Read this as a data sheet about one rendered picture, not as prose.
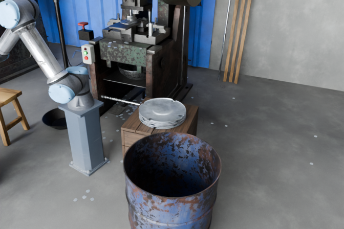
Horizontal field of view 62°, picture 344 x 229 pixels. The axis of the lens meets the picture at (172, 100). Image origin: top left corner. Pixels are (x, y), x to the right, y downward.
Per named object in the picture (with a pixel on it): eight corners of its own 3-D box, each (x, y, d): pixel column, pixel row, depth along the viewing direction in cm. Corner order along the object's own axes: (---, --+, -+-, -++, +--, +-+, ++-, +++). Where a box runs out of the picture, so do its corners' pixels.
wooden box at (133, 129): (180, 186, 172) (183, 140, 156) (123, 172, 182) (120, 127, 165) (195, 147, 206) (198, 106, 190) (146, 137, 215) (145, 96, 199)
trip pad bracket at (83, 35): (91, 55, 218) (88, 30, 209) (81, 54, 221) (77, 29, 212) (95, 53, 223) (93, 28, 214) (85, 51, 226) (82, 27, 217)
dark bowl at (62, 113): (66, 137, 212) (65, 130, 209) (35, 129, 221) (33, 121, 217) (90, 118, 237) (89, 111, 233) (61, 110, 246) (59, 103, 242)
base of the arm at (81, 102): (80, 113, 158) (78, 97, 153) (62, 105, 165) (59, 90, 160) (100, 102, 169) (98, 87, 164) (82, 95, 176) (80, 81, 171)
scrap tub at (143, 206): (197, 289, 121) (207, 212, 98) (111, 254, 134) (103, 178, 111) (218, 213, 156) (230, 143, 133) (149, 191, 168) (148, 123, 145)
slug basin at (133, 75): (147, 86, 223) (147, 74, 218) (110, 78, 233) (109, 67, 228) (164, 70, 251) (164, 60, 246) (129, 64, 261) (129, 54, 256)
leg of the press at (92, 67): (99, 118, 237) (87, 6, 194) (87, 115, 240) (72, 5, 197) (146, 77, 313) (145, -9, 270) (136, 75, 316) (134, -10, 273)
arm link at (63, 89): (87, 89, 154) (26, -8, 134) (74, 102, 141) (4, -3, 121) (70, 96, 158) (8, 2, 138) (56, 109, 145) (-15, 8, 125)
